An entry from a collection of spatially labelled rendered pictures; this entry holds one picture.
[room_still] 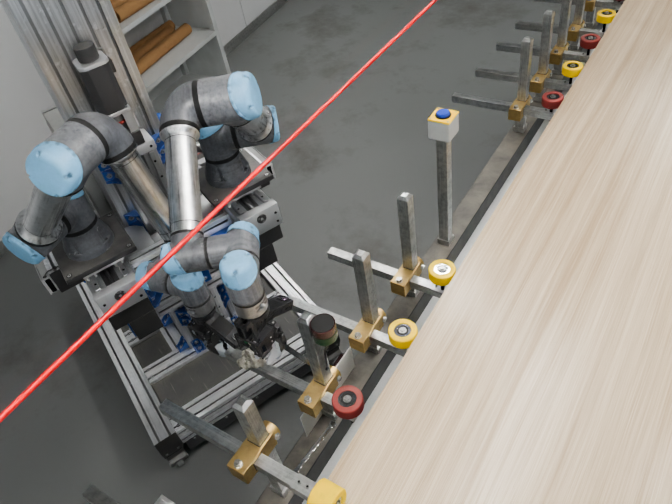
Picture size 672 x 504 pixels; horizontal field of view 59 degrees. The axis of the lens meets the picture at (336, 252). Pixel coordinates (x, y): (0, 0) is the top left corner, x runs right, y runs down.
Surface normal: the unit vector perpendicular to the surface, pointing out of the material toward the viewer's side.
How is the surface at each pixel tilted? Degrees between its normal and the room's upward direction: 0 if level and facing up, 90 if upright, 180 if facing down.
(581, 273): 0
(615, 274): 0
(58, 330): 0
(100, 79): 90
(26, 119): 90
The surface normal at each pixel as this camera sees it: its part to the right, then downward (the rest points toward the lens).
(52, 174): -0.28, 0.64
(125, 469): -0.15, -0.70
